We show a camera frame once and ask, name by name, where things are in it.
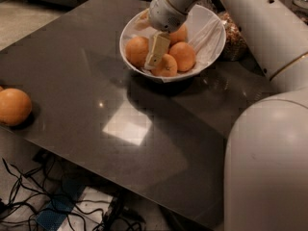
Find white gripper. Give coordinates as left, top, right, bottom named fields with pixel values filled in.
left=134, top=0, right=187, bottom=70

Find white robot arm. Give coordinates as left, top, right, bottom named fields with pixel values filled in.
left=132, top=0, right=308, bottom=231

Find orange at bowl left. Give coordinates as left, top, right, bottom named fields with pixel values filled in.
left=125, top=36, right=148, bottom=67

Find orange at bowl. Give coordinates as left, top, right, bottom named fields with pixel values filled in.
left=169, top=41, right=195, bottom=72
left=125, top=36, right=148, bottom=67
left=151, top=54, right=178, bottom=77
left=169, top=24, right=188, bottom=45

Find orange at bowl back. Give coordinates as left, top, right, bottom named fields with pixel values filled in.
left=169, top=24, right=188, bottom=45

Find white bowl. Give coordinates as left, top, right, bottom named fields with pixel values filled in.
left=119, top=5, right=225, bottom=83

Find orange at bowl front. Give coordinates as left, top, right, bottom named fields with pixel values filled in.
left=151, top=54, right=178, bottom=77

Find orange at bowl right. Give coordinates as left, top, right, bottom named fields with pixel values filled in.
left=169, top=41, right=195, bottom=72

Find white cloth in bowl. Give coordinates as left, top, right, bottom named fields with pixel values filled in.
left=189, top=16, right=225, bottom=71

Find glass jar of nuts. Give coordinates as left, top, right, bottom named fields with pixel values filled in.
left=218, top=12, right=247, bottom=61

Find orange on table left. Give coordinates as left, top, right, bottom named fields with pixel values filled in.
left=0, top=89, right=32, bottom=126

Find blue box on floor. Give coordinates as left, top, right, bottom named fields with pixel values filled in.
left=36, top=180, right=85, bottom=231

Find black cables on floor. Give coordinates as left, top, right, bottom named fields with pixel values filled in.
left=0, top=157, right=145, bottom=231

